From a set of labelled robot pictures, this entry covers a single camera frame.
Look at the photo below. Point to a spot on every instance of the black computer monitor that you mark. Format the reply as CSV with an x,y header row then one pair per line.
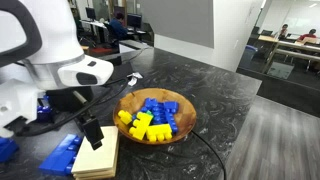
x,y
90,13
134,21

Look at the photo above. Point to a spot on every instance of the white paper tag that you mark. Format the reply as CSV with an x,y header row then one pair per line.
x,y
134,79

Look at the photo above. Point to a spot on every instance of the square blue lego block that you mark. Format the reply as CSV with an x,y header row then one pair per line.
x,y
171,106

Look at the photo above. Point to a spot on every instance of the narrow blue lego block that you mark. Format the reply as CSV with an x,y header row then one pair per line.
x,y
172,124

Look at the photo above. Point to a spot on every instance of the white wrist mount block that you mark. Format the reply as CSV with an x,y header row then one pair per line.
x,y
16,100

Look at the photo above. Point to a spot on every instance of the long flat blue lego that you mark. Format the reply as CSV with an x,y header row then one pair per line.
x,y
60,156

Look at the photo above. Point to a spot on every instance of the person in red shirt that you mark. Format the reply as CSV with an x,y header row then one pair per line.
x,y
308,35

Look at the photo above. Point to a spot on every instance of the dark blue lego block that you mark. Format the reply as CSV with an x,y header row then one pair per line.
x,y
44,111

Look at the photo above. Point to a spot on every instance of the studded blue lego block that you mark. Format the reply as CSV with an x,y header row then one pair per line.
x,y
159,115

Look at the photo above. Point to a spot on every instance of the stepped yellow lego block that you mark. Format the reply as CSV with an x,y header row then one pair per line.
x,y
141,125

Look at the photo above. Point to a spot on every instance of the person in light top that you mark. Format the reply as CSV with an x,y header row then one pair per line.
x,y
283,30

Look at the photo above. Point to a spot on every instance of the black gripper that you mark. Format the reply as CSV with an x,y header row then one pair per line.
x,y
63,98

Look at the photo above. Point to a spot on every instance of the black upright box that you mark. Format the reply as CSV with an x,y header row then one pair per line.
x,y
115,60

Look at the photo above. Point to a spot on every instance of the round wooden bowl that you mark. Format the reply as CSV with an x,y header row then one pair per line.
x,y
186,115

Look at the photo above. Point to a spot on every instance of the small yellow lego block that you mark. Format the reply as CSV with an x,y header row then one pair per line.
x,y
125,117

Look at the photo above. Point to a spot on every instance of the light wooden block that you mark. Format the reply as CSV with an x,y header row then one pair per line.
x,y
98,150

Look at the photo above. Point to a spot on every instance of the long wooden table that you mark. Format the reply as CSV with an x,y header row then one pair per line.
x,y
293,45

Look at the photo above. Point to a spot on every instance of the small green lego block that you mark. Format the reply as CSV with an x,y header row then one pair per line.
x,y
149,112

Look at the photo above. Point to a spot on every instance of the black flat pad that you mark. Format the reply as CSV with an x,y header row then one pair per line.
x,y
123,71

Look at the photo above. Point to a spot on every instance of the person in blue shirt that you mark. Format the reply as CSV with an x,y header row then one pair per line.
x,y
118,28

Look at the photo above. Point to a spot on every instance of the grey low cabinet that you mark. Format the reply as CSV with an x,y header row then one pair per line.
x,y
133,46

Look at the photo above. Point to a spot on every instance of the long yellow lego block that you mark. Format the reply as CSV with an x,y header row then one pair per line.
x,y
159,132

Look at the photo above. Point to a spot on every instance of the grey wall panel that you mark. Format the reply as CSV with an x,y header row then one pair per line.
x,y
180,21

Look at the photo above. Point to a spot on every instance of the black office chair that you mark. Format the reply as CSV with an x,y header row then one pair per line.
x,y
110,33

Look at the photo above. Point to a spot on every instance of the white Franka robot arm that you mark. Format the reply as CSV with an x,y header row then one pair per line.
x,y
53,40

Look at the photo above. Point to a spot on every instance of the chunky blue lego block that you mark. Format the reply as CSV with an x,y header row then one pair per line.
x,y
7,150

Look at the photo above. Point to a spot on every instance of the small blue lego block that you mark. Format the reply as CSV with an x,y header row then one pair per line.
x,y
150,102

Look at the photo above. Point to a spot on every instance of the blue waste bin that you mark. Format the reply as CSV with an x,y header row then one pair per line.
x,y
250,51

